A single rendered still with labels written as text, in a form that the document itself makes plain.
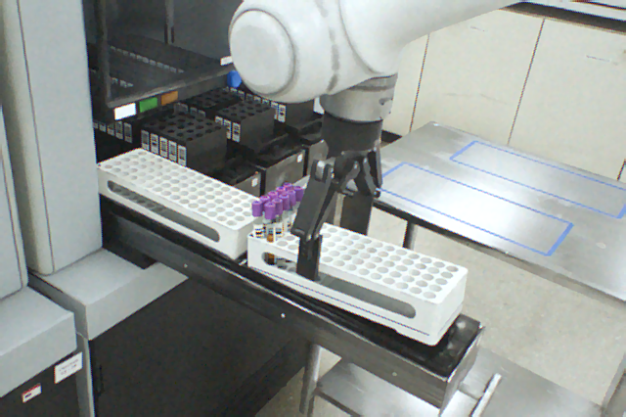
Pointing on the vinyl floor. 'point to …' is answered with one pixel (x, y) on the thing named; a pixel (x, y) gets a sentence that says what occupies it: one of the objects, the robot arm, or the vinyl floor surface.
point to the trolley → (419, 147)
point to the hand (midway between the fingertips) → (334, 248)
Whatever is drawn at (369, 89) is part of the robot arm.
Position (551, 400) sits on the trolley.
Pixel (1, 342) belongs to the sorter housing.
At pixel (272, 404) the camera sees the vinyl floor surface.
